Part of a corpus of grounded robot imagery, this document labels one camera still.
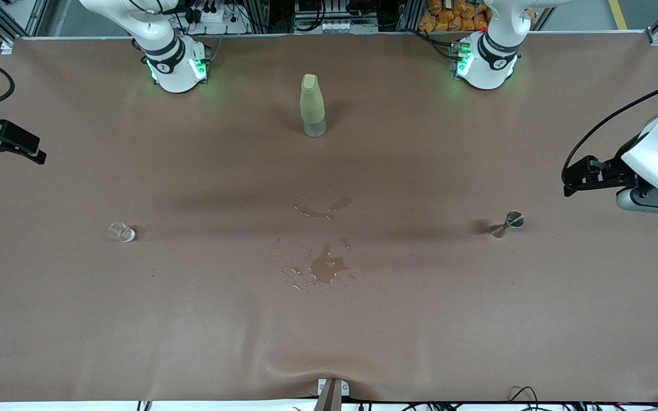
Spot orange snack bags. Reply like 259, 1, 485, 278
419, 0, 537, 32

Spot large wet spill patch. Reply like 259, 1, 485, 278
308, 244, 358, 285

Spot brown table mat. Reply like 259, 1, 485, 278
0, 31, 658, 403

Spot white power strip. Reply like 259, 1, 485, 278
183, 0, 250, 35
298, 17, 378, 34

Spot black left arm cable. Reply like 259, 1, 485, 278
561, 82, 658, 186

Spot steel double jigger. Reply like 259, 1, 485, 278
490, 211, 525, 239

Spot small wet spill patch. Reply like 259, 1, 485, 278
294, 197, 354, 222

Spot green bottle with clear base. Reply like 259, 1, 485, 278
300, 73, 327, 138

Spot metal table edge bracket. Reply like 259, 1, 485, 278
316, 378, 350, 411

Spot small clear glass cup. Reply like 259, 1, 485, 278
108, 221, 137, 244

